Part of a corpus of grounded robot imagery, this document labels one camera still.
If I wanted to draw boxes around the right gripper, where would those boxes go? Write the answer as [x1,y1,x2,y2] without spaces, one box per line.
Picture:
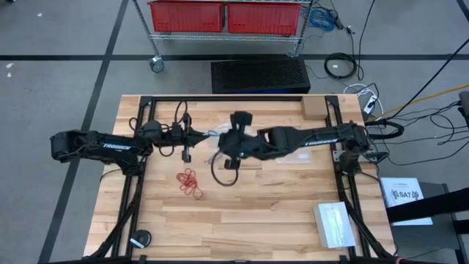
[218,111,267,170]

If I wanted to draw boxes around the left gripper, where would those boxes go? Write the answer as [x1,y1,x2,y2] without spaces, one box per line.
[160,112,210,164]

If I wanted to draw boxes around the red rubber band bundle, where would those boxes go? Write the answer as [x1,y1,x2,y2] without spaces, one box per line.
[176,167,204,201]

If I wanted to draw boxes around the black perforated floor mat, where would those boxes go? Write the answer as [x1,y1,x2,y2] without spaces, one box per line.
[210,57,312,95]

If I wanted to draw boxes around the small brown cardboard box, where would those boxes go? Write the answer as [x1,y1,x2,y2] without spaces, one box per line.
[300,95,328,121]

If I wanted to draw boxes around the black tape roll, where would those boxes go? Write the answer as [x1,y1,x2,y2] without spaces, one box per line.
[129,229,153,250]

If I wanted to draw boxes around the red plastic storage bin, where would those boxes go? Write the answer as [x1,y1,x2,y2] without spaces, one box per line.
[147,0,226,34]
[226,1,303,37]

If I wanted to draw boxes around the white rectangular box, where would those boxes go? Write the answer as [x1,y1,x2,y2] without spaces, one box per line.
[312,200,358,250]

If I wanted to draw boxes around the white power strip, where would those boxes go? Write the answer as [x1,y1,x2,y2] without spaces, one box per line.
[363,94,378,114]

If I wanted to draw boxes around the white printed manual booklet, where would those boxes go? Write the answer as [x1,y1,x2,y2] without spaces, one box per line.
[379,177,435,227]

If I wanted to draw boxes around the black metal stand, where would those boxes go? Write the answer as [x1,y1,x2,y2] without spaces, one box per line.
[385,181,469,264]

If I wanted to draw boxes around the grey floor object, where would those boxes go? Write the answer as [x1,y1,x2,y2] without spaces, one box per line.
[457,90,469,130]

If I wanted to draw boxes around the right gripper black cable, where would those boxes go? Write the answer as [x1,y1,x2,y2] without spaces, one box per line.
[210,150,240,187]

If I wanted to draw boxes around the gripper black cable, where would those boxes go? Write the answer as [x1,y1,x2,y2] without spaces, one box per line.
[210,150,240,187]
[128,100,188,158]

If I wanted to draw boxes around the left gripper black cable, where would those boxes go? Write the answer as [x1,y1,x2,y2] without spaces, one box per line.
[128,100,188,158]

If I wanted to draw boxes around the chrome wire shelving rack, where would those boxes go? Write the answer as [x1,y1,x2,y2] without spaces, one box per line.
[130,0,317,74]

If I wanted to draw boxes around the white coiled cable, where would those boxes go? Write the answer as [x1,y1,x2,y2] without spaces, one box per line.
[343,83,385,115]

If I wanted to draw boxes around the black coiled cable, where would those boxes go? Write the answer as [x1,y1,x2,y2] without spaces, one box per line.
[323,52,358,80]

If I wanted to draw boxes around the blue coiled cable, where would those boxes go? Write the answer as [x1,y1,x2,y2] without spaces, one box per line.
[308,6,338,33]

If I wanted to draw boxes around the thin black floor cable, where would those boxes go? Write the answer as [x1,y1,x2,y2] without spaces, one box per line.
[355,0,377,81]

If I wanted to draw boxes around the yellow floor cable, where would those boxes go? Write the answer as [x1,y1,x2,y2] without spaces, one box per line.
[377,83,469,119]

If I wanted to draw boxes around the tangled black floor cables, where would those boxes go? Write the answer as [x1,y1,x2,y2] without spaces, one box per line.
[380,100,469,166]

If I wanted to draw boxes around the long taut black cable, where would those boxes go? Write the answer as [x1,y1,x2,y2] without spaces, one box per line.
[384,46,469,120]

